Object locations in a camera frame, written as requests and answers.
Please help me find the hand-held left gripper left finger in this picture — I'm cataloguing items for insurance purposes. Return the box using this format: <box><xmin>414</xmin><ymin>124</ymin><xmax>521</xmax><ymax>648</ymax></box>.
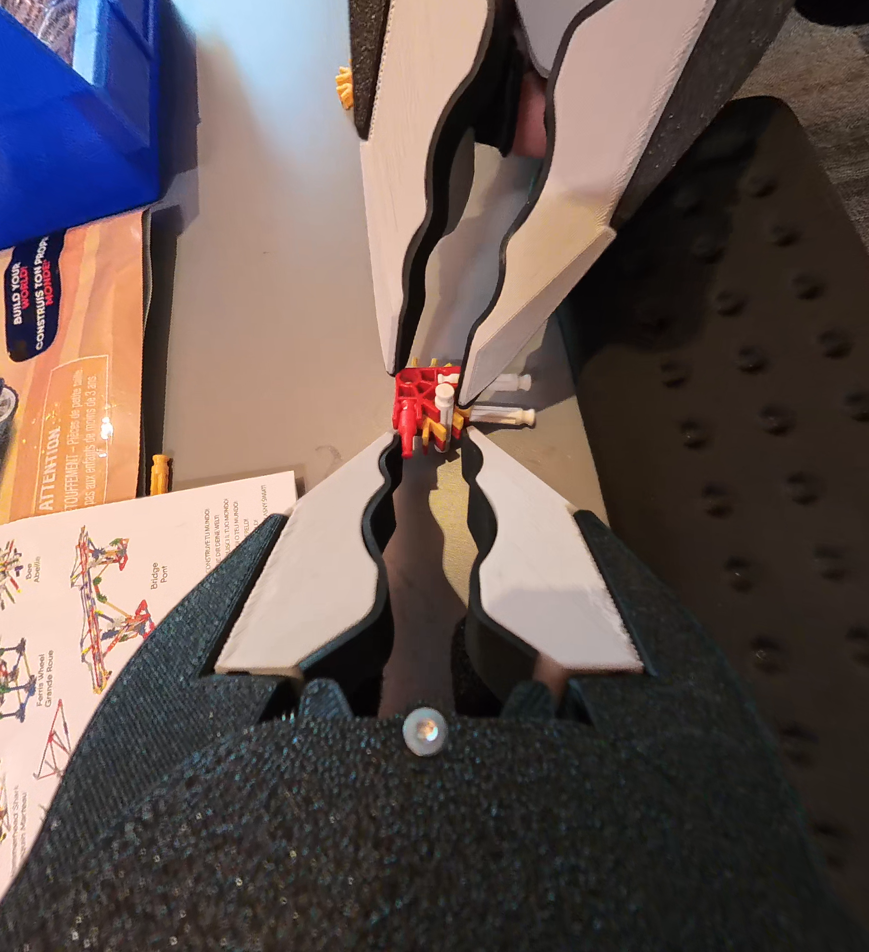
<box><xmin>215</xmin><ymin>433</ymin><xmax>400</xmax><ymax>678</ymax></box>

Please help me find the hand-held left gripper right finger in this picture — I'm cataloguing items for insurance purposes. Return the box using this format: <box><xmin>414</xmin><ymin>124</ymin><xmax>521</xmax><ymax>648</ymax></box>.
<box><xmin>461</xmin><ymin>428</ymin><xmax>645</xmax><ymax>676</ymax></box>

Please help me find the clear plastic bag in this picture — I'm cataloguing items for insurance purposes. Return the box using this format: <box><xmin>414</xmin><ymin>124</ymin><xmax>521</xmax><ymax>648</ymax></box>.
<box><xmin>33</xmin><ymin>0</ymin><xmax>119</xmax><ymax>83</ymax></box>

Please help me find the white printed instruction sheet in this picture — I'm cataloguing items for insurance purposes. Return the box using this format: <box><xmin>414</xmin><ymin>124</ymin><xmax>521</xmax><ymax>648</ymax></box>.
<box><xmin>0</xmin><ymin>470</ymin><xmax>303</xmax><ymax>919</ymax></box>

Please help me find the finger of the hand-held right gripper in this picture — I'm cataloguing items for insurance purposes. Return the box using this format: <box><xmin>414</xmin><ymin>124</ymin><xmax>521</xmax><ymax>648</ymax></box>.
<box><xmin>359</xmin><ymin>0</ymin><xmax>497</xmax><ymax>373</ymax></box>
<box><xmin>463</xmin><ymin>0</ymin><xmax>720</xmax><ymax>404</ymax></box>

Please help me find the red plastic connector piece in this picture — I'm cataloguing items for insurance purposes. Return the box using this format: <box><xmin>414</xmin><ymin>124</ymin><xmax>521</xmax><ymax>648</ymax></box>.
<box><xmin>393</xmin><ymin>366</ymin><xmax>465</xmax><ymax>440</ymax></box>

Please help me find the orange and red toy bag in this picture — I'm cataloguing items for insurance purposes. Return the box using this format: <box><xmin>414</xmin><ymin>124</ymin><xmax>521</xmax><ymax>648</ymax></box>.
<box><xmin>0</xmin><ymin>208</ymin><xmax>175</xmax><ymax>541</ymax></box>

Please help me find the blue plastic bin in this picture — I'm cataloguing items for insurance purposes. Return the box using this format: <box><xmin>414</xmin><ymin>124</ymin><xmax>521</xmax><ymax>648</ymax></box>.
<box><xmin>0</xmin><ymin>0</ymin><xmax>199</xmax><ymax>266</ymax></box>

